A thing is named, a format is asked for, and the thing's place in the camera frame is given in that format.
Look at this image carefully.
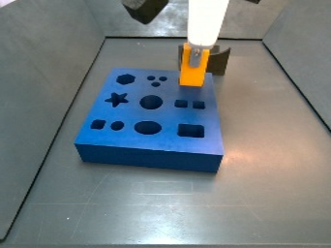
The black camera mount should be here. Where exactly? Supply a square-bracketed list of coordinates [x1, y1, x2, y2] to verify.
[121, 0, 169, 24]

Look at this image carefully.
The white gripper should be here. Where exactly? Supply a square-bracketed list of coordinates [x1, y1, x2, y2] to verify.
[186, 0, 229, 68]

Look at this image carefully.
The blue shape sorting board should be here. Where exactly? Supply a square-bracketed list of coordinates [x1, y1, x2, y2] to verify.
[74, 68, 224, 172]

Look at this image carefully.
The yellow arch block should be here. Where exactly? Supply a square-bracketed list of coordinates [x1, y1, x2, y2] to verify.
[178, 43, 209, 87]

